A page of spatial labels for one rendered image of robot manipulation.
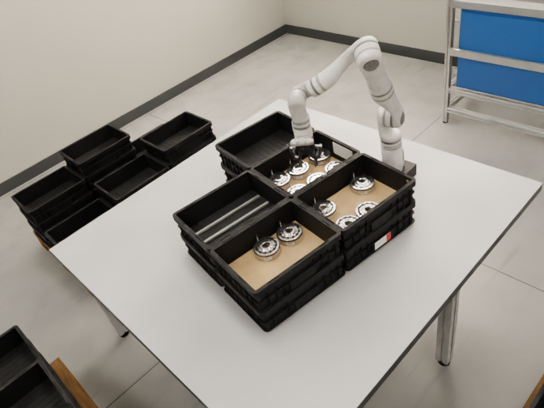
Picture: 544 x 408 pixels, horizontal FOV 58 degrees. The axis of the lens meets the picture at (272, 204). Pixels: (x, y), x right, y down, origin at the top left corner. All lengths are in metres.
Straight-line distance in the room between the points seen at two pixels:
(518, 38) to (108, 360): 3.07
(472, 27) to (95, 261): 2.72
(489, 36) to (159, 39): 2.91
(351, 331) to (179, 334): 0.64
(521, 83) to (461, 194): 1.52
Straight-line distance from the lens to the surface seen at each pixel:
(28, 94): 4.56
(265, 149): 2.48
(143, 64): 4.97
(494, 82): 3.75
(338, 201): 2.08
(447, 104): 3.99
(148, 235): 2.39
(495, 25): 3.60
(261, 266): 1.87
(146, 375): 2.79
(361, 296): 1.89
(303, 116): 1.94
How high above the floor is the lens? 2.17
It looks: 39 degrees down
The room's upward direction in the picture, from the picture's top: 13 degrees counter-clockwise
